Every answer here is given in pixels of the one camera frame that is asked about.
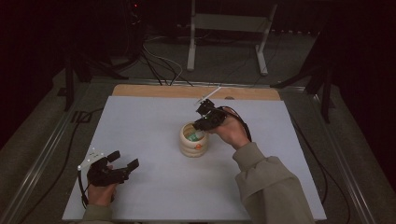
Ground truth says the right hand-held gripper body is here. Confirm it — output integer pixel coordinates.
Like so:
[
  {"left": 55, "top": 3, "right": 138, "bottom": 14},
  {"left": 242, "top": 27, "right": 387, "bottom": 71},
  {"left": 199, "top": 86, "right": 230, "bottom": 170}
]
[{"left": 195, "top": 86, "right": 228, "bottom": 129}]

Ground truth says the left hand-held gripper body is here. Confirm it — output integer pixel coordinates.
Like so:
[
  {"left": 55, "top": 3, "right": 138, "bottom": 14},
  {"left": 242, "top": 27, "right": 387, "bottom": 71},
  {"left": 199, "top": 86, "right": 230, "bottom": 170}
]
[{"left": 78, "top": 147, "right": 130, "bottom": 188}]

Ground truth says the green and white tube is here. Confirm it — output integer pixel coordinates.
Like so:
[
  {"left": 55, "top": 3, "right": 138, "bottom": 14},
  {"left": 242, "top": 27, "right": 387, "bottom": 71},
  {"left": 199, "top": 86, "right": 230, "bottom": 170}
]
[{"left": 186, "top": 130, "right": 205, "bottom": 143}]

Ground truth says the cream duck pen holder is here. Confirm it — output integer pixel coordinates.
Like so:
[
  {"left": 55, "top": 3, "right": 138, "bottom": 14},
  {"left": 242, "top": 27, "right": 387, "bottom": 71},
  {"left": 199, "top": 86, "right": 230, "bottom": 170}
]
[{"left": 178, "top": 121, "right": 209, "bottom": 158}]

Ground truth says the person's left hand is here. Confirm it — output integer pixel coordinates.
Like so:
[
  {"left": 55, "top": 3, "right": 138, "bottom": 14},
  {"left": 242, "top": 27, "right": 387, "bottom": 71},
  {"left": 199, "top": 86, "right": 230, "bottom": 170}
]
[{"left": 88, "top": 182, "right": 118, "bottom": 208}]

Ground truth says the person's right hand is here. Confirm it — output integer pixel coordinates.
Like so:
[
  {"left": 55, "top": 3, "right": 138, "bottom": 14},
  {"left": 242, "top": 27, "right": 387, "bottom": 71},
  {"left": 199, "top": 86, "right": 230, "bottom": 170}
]
[{"left": 211, "top": 110, "right": 251, "bottom": 150}]

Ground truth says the white table cover sheet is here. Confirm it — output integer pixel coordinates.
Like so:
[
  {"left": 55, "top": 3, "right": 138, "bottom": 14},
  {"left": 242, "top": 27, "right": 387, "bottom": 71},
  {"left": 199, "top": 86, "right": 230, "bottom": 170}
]
[{"left": 62, "top": 95, "right": 327, "bottom": 222}]

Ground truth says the black tripod stand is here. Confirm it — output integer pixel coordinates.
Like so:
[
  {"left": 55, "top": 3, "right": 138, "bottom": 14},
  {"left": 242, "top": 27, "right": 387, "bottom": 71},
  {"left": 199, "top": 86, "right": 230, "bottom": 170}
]
[
  {"left": 57, "top": 46, "right": 129, "bottom": 112},
  {"left": 270, "top": 29, "right": 335, "bottom": 124}
]

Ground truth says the grey metal stand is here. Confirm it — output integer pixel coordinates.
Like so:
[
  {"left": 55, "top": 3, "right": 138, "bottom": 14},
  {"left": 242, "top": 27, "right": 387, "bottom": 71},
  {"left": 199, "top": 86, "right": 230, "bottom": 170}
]
[{"left": 186, "top": 0, "right": 278, "bottom": 77}]

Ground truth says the left hand-held gripper cable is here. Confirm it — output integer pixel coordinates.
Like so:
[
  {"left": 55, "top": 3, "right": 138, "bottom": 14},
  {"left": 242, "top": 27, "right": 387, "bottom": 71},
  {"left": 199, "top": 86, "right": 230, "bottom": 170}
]
[{"left": 78, "top": 170, "right": 92, "bottom": 209}]

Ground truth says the hand-held gripper cable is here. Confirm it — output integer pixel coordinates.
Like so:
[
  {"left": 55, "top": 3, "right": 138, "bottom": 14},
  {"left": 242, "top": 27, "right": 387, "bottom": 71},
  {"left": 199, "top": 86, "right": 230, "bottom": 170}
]
[
  {"left": 78, "top": 170, "right": 92, "bottom": 209},
  {"left": 221, "top": 105, "right": 253, "bottom": 143}
]

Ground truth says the right hand-held gripper cable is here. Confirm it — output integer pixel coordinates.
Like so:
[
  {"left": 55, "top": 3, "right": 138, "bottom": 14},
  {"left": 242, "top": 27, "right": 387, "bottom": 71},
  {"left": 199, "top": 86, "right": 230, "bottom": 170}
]
[{"left": 221, "top": 105, "right": 253, "bottom": 143}]

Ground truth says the metal floor rail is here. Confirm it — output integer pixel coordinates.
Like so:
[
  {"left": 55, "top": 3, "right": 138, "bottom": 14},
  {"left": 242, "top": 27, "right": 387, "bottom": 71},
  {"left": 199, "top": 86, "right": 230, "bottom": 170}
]
[
  {"left": 311, "top": 92, "right": 379, "bottom": 224},
  {"left": 0, "top": 111, "right": 80, "bottom": 224}
]

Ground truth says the black floor cable bundle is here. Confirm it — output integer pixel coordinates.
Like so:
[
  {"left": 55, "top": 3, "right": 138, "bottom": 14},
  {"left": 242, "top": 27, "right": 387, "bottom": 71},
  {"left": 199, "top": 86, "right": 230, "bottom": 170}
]
[{"left": 139, "top": 46, "right": 194, "bottom": 87}]

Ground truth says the white floor cable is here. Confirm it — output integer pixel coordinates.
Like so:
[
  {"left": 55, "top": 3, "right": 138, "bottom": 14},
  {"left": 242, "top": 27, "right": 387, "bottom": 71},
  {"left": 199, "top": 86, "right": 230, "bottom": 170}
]
[{"left": 142, "top": 42, "right": 183, "bottom": 86}]

